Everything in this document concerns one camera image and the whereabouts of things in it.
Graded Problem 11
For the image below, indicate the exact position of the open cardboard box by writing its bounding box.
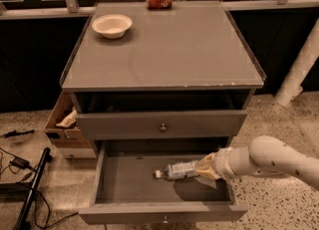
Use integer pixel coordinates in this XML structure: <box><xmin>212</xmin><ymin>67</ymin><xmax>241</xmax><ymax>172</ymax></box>
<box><xmin>45</xmin><ymin>93</ymin><xmax>97</xmax><ymax>158</ymax></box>

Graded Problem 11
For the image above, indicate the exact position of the black tool on floor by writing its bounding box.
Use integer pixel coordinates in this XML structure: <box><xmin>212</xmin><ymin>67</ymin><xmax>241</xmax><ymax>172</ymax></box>
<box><xmin>0</xmin><ymin>129</ymin><xmax>34</xmax><ymax>138</ymax></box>

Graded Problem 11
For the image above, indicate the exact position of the orange soda can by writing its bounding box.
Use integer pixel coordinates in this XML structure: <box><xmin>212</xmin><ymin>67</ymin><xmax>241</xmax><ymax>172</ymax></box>
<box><xmin>145</xmin><ymin>0</ymin><xmax>174</xmax><ymax>10</ymax></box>

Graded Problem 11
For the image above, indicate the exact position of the grey top drawer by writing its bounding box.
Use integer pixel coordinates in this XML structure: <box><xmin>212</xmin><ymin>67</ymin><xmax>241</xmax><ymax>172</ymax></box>
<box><xmin>74</xmin><ymin>91</ymin><xmax>247</xmax><ymax>140</ymax></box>

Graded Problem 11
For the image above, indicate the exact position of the black pole stand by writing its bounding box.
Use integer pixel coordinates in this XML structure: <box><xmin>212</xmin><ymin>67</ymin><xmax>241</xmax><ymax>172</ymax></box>
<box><xmin>13</xmin><ymin>147</ymin><xmax>52</xmax><ymax>230</ymax></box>

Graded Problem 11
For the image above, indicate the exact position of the grey drawer cabinet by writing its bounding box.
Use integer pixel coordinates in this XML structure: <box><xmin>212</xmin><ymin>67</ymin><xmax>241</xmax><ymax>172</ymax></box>
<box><xmin>59</xmin><ymin>0</ymin><xmax>267</xmax><ymax>155</ymax></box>

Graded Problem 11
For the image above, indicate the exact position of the grey open middle drawer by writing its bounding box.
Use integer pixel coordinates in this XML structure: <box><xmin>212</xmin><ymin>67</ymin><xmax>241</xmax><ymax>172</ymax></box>
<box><xmin>80</xmin><ymin>138</ymin><xmax>248</xmax><ymax>224</ymax></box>

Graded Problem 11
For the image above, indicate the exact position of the black power adapter cable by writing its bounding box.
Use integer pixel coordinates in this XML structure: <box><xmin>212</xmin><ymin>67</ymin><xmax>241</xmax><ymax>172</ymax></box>
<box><xmin>0</xmin><ymin>146</ymin><xmax>79</xmax><ymax>230</ymax></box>

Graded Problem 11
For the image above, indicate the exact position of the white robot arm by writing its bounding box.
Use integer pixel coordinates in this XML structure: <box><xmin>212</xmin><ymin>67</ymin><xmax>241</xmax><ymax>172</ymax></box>
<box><xmin>195</xmin><ymin>135</ymin><xmax>319</xmax><ymax>190</ymax></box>

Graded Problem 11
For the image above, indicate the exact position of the white paper bowl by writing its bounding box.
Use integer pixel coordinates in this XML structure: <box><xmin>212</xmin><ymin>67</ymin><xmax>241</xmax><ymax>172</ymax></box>
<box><xmin>92</xmin><ymin>14</ymin><xmax>133</xmax><ymax>39</ymax></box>

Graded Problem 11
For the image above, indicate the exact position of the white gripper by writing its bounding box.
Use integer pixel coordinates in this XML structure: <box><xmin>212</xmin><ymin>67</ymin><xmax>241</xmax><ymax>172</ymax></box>
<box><xmin>195</xmin><ymin>147</ymin><xmax>236</xmax><ymax>180</ymax></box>

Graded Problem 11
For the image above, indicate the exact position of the blue plastic water bottle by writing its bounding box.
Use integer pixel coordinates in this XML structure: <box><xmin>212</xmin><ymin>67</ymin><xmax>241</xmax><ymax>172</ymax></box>
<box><xmin>154</xmin><ymin>160</ymin><xmax>198</xmax><ymax>181</ymax></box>

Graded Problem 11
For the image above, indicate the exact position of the crumpled paper bag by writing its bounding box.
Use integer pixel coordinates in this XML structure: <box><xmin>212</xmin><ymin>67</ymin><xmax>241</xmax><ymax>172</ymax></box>
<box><xmin>57</xmin><ymin>110</ymin><xmax>77</xmax><ymax>127</ymax></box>

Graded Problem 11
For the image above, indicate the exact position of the white pillar post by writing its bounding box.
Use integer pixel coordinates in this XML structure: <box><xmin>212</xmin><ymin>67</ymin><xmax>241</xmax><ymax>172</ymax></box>
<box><xmin>275</xmin><ymin>19</ymin><xmax>319</xmax><ymax>107</ymax></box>

